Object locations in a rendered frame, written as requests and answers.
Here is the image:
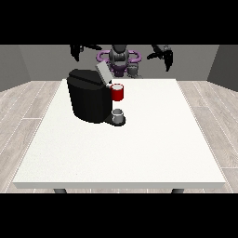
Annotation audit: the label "small grey coffee pod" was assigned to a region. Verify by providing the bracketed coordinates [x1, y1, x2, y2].
[126, 63, 139, 78]

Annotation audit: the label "red pod holder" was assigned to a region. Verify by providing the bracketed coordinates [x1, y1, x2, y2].
[110, 83, 126, 102]

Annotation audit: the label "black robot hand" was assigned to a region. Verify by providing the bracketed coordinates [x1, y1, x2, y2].
[69, 45, 103, 62]
[146, 45, 174, 73]

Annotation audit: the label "small grey cup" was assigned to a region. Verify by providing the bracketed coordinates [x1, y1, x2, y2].
[111, 108, 126, 125]

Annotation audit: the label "grey robot trunk purple rings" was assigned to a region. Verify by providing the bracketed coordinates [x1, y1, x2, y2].
[96, 45, 143, 79]

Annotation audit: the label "black coffee machine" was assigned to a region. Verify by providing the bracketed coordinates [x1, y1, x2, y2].
[66, 68, 126, 126]

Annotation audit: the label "pale grey machine lid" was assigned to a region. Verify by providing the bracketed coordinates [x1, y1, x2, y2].
[95, 60, 113, 85]

